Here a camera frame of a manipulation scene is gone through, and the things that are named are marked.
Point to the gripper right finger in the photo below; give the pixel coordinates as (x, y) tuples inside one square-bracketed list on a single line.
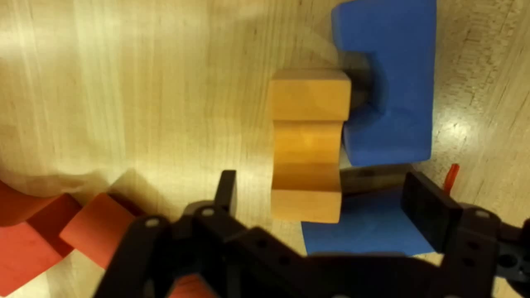
[(468, 240)]

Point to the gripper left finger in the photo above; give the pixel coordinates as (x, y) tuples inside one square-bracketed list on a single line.
[(232, 248)]

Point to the cream wooden block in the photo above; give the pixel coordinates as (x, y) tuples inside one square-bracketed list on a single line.
[(306, 145)]

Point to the red block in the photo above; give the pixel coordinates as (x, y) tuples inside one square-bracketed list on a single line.
[(29, 248), (97, 231)]

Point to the blue notched block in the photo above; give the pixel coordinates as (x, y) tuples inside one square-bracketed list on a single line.
[(401, 82)]

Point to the beige bag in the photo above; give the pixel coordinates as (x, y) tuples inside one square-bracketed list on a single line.
[(45, 103)]

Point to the blue paper sheet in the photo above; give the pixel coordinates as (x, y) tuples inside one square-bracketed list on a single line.
[(364, 231)]

